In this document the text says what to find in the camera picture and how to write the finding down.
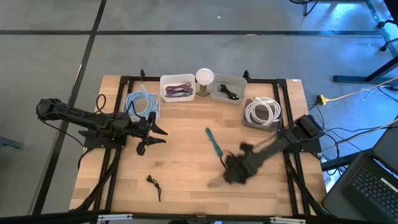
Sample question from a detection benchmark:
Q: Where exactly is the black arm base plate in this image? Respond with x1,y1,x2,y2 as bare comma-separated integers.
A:
279,136,323,154
78,129,128,150

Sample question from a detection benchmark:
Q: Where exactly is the silver frame bracket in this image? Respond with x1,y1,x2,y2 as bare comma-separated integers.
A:
269,216,307,224
97,213,134,222

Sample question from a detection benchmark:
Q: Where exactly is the teal braided cable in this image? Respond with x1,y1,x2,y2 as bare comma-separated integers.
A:
205,127,224,158

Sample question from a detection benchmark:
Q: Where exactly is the beige plastic bin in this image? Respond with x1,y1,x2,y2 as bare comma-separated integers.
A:
210,73,248,105

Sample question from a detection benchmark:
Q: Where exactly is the yellow extension cord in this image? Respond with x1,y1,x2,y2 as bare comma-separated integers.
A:
326,77,398,103

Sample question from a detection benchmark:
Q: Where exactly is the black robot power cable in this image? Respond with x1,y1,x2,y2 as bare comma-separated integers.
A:
320,123,398,160

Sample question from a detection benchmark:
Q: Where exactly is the white cable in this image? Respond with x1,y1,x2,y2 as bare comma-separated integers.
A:
244,96,282,127

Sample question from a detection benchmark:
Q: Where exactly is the white mushroom table lamp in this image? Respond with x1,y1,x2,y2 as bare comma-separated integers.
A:
195,67,215,97

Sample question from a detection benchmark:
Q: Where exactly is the magenta braided cable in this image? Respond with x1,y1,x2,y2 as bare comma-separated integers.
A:
164,82,193,94

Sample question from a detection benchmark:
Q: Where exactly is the black desk leg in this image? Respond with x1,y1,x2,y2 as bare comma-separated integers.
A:
333,55,398,85

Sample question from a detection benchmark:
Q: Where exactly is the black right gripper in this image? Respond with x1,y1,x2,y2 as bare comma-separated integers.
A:
206,142,259,189

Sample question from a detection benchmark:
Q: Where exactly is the black open laptop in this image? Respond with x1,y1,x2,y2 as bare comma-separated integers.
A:
321,119,398,224

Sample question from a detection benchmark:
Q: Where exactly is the black USB cable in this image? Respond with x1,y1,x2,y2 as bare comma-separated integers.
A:
217,83,241,101

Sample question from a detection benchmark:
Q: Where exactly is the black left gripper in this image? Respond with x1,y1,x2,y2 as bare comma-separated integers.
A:
126,111,169,157

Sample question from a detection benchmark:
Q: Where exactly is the grey translucent plastic bin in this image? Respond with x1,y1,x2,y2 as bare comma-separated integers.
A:
242,97,284,133

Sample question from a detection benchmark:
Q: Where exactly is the purple braided cable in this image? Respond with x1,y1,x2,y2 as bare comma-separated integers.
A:
164,88,194,98

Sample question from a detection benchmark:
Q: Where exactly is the white plastic bin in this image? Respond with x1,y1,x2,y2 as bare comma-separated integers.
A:
159,73,197,103

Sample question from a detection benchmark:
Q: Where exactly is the thin black brown cable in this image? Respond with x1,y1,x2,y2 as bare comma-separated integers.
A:
146,174,163,203

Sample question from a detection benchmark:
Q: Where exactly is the clear plastic bin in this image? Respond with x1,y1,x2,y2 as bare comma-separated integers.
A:
124,89,162,123

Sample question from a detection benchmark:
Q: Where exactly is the light blue cable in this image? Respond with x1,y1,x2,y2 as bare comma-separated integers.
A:
136,84,159,110
126,90,160,121

